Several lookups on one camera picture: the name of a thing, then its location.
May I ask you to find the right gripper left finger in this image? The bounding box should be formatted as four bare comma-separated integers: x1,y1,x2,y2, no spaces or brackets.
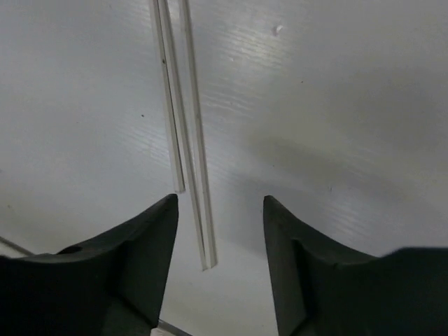
1,194,179,335

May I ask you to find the clear chopstick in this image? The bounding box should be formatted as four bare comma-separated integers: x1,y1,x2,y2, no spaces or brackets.
149,0,185,193
179,1,218,269
159,1,208,271

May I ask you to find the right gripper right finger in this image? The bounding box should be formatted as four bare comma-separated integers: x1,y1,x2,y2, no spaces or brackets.
263,196,447,335

